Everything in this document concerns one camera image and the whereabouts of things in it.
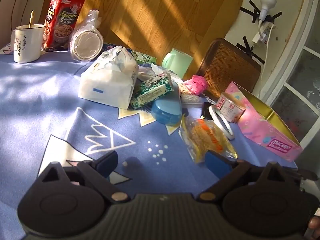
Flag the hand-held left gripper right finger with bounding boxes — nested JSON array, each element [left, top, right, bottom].
[[197, 150, 316, 203]]

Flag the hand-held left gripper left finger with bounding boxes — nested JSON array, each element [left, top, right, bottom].
[[37, 151, 131, 204]]

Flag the clear snack packet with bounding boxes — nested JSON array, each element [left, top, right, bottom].
[[179, 115, 238, 164]]

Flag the pink tin box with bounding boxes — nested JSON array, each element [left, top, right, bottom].
[[224, 81, 303, 163]]

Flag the white tissue pack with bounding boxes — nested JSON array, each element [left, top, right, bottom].
[[78, 45, 139, 110]]

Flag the pink knitted cloth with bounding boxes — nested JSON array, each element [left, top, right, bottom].
[[184, 74, 208, 96]]

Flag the green patterned tissue pack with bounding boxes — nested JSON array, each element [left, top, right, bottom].
[[130, 64, 174, 110]]

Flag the person's left hand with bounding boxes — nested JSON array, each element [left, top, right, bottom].
[[308, 216, 320, 239]]

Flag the white tape roll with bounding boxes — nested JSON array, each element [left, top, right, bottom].
[[208, 104, 235, 140]]

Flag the small can with pink label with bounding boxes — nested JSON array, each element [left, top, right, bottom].
[[215, 92, 247, 123]]

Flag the clear cotton swab box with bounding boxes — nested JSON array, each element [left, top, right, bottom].
[[179, 80, 203, 108]]

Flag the blue round case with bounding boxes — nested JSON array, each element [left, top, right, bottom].
[[151, 97, 183, 127]]

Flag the blue printed tablecloth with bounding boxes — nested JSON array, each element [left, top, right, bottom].
[[0, 42, 300, 230]]

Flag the brown woven tray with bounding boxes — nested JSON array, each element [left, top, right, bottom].
[[195, 38, 262, 100]]

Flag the green plastic cup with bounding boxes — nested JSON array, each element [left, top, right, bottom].
[[161, 48, 193, 80]]

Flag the green flat box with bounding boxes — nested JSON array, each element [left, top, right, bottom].
[[132, 50, 157, 65]]

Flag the black tape strip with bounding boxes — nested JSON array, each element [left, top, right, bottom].
[[262, 12, 283, 22], [240, 6, 262, 18], [242, 36, 254, 55], [236, 43, 265, 65]]

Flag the white power strip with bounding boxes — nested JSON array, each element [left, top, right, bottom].
[[252, 21, 275, 46]]

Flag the white mug with black print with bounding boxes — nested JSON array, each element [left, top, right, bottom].
[[10, 24, 47, 63]]

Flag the red snack box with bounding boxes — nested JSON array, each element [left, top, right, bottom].
[[42, 0, 88, 53]]

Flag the white cable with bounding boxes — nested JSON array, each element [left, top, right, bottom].
[[260, 21, 273, 67]]

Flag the white window frame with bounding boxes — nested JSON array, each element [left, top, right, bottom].
[[257, 0, 320, 153]]

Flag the wood-grain wall sheet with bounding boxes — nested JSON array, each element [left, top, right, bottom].
[[37, 0, 247, 80]]

